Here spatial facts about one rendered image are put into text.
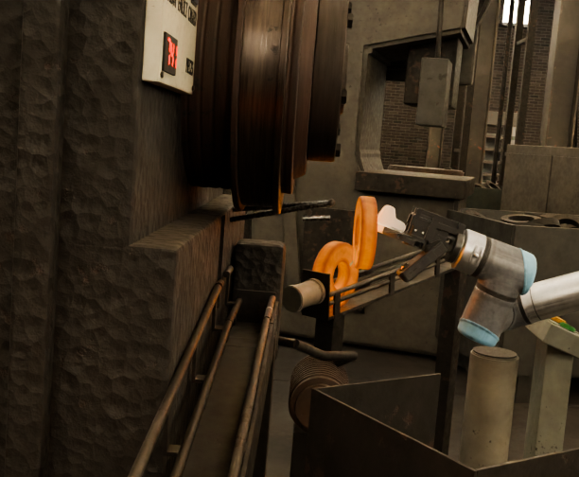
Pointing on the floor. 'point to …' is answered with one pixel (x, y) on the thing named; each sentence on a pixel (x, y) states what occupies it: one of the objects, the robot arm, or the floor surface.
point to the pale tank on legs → (500, 93)
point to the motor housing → (315, 372)
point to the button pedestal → (551, 385)
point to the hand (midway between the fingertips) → (365, 223)
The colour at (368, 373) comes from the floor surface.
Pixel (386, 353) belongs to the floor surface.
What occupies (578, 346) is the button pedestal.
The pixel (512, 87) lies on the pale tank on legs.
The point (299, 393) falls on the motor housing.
